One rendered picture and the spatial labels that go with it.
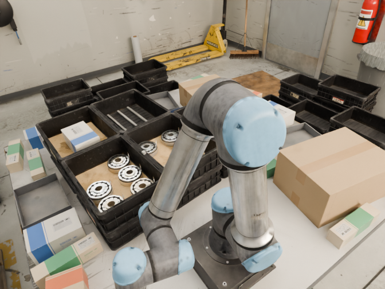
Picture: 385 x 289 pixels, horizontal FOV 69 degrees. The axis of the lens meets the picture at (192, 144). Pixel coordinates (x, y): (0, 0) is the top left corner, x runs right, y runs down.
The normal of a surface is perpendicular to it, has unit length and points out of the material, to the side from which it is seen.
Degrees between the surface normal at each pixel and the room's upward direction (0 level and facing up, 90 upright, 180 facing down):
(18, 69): 90
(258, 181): 88
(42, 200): 0
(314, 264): 0
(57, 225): 0
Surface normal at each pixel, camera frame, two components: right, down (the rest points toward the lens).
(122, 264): 0.07, -0.84
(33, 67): 0.56, 0.48
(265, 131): 0.37, 0.40
